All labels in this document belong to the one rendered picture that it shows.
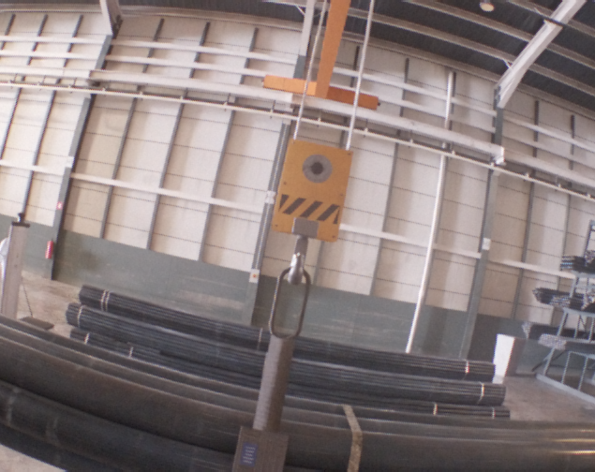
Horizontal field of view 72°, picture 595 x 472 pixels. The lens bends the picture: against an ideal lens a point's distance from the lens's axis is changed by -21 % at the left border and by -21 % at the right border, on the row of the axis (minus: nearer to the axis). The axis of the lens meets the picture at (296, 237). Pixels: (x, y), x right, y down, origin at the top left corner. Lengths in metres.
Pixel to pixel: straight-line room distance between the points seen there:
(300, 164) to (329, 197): 0.14
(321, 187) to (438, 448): 0.96
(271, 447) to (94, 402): 0.59
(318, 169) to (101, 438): 1.13
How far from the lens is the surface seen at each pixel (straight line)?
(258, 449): 1.53
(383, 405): 6.26
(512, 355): 13.39
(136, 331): 6.30
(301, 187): 1.65
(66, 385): 1.68
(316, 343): 6.57
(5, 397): 1.76
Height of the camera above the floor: 1.95
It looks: 3 degrees up
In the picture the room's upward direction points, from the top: 11 degrees clockwise
